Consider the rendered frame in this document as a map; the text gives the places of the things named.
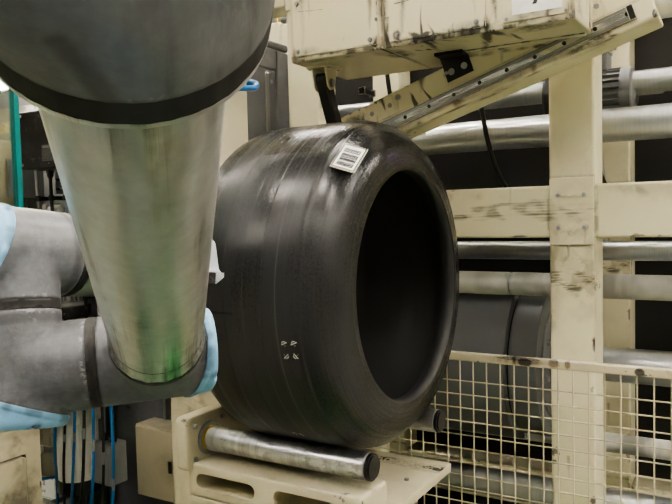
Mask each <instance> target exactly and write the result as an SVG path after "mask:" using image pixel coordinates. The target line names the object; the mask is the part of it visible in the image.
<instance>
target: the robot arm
mask: <svg viewBox="0 0 672 504"><path fill-rule="evenodd" d="M274 4H275V0H0V81H1V82H2V83H3V84H5V85H6V86H7V87H8V88H9V89H10V90H11V91H13V92H14V93H15V94H17V95H18V96H20V97H21V98H23V99H24V100H26V101H27V102H29V103H30V104H32V105H34V106H36V107H38V109H39V112H40V116H41V119H42V122H43V126H44V129H45V132H46V136H47V139H48V142H49V145H50V149H51V152H52V155H53V159H54V162H55V165H56V169H57V172H58V175H59V179H60V182H61V185H62V189H63V192H64V195H65V199H66V202H67V205H68V208H69V212H70V213H60V212H53V211H45V210H37V209H29V208H21V207H13V206H10V205H8V204H5V203H0V431H18V430H30V429H44V428H54V427H61V426H65V425H66V424H68V422H69V421H70V419H71V414H70V413H69V412H75V411H82V410H90V409H94V408H98V407H107V406H114V405H122V404H130V403H137V402H145V401H152V400H160V399H167V398H175V397H182V396H183V397H185V398H190V397H193V396H195V395H197V394H201V393H207V392H209V391H211V390H212V389H213V388H214V386H215V384H216V381H217V373H218V343H217V334H216V327H215V322H214V318H213V315H212V313H211V311H210V310H209V309H208V308H206V301H207V290H208V284H217V283H218V282H219V281H220V280H221V279H223V278H224V273H221V271H220V270H219V267H218V259H217V251H216V244H215V242H214V241H213V240H212V239H213V229H214V218H215V208H216V198H217V187H218V177H219V167H220V157H221V146H222V136H223V126H224V115H225V105H226V101H227V100H229V99H230V98H231V97H232V96H233V95H234V94H236V93H237V92H238V91H239V90H240V89H241V88H242V87H243V86H244V85H245V84H246V83H247V81H248V80H249V79H250V78H251V77H252V76H253V74H254V73H255V71H256V69H257V68H258V66H259V64H260V62H261V61H262V59H263V56H264V53H265V50H266V47H267V45H268V41H269V37H270V30H271V24H272V18H273V12H274ZM66 296H84V297H95V298H96V301H97V305H98V308H99V311H100V315H101V317H90V318H86V319H76V320H65V321H63V320H62V307H61V297H66Z"/></svg>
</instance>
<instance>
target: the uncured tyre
mask: <svg viewBox="0 0 672 504"><path fill-rule="evenodd" d="M344 143H347V144H350V145H354V146H358V147H361V148H365V149H368V151H367V153H366V155H365V156H364V158H363V160H362V161H361V163H360V165H359V166H358V168H357V169H356V171H355V173H350V172H347V171H343V170H340V169H336V168H333V167H330V164H331V163H332V161H333V160H334V158H335V157H336V155H337V154H338V152H339V151H340V149H341V147H342V146H343V144H344ZM212 240H213V241H214V242H215V244H216V251H217V259H218V267H219V270H220V271H221V273H224V278H223V279H221V280H220V281H219V282H218V283H217V284H208V290H207V301H206V308H208V309H209V310H210V311H217V312H232V315H224V314H212V315H213V318H214V322H215V327H216V334H217V343H218V373H217V381H216V384H215V386H214V388H213V389H212V390H211V392H212V393H213V395H214V396H215V398H216V399H217V401H218V402H219V403H220V404H221V406H222V407H223V408H224V409H225V410H226V411H227V412H228V413H229V414H230V415H231V416H233V417H234V418H235V419H237V420H238V421H240V422H241V423H243V424H245V425H247V426H248V427H250V428H252V429H254V430H256V431H258V432H260V433H262V434H268V435H274V436H280V437H286V438H291V439H297V440H303V441H309V442H314V443H320V444H326V445H332V446H338V447H343V448H349V449H355V450H360V449H367V448H374V447H379V446H383V445H385V444H388V443H389V442H391V441H393V440H394V439H396V438H397V437H398V436H399V435H400V434H402V433H403V432H404V431H405V430H406V429H407V428H409V427H410V426H411V425H412V424H413V423H414V422H416V421H417V420H418V419H419V418H420V417H421V416H422V415H423V413H424V412H425V411H426V409H427V408H428V407H429V405H430V403H431V402H432V400H433V398H434V397H435V395H436V393H437V391H438V388H439V386H440V384H441V381H442V379H443V376H444V374H445V371H446V368H447V364H448V361H449V357H450V353H451V349H452V345H453V340H454V335H455V329H456V322H457V314H458V302H459V254H458V243H457V235H456V228H455V223H454V218H453V213H452V209H451V205H450V201H449V198H448V195H447V192H446V189H445V186H444V184H443V181H442V179H441V177H440V175H439V173H438V171H437V169H436V167H435V166H434V164H433V163H432V161H431V160H430V158H429V157H428V156H427V155H426V154H425V153H424V152H423V151H422V150H421V149H420V148H419V147H418V146H417V145H416V144H415V143H414V142H413V141H412V140H411V139H410V138H409V137H408V136H407V135H405V134H404V133H403V132H402V131H400V130H399V129H397V128H395V127H393V126H391V125H388V124H383V123H378V122H374V121H369V120H357V121H347V122H338V123H328V124H318V125H308V126H299V127H289V128H280V129H275V130H272V131H269V132H266V133H264V134H262V135H260V136H258V137H256V138H254V139H252V140H250V141H248V142H246V143H245V144H243V145H242V146H240V147H239V148H238V149H237V150H235V151H234V152H233V153H232V154H231V155H230V156H229V157H228V158H227V159H226V161H225V162H224V163H223V164H222V166H221V167H220V168H219V177H218V187H217V198H216V208H215V218H214V229H213V239H212ZM279 337H298V342H299V348H300V354H301V359H302V362H292V363H286V362H283V359H282V355H281V349H280V343H279ZM288 430H292V431H298V432H303V433H304V434H305V435H306V436H308V437H309V438H307V437H301V436H296V435H293V434H292V433H291V432H289V431H288Z"/></svg>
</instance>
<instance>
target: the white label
mask: <svg viewBox="0 0 672 504"><path fill-rule="evenodd" d="M367 151H368V149H365V148H361V147H358V146H354V145H350V144H347V143H344V144H343V146H342V147H341V149H340V151H339V152H338V154H337V155H336V157H335V158H334V160H333V161H332V163H331V164H330V167H333V168H336V169H340V170H343V171H347V172H350V173H355V171H356V169H357V168H358V166H359V165H360V163H361V161H362V160H363V158H364V156H365V155H366V153H367Z"/></svg>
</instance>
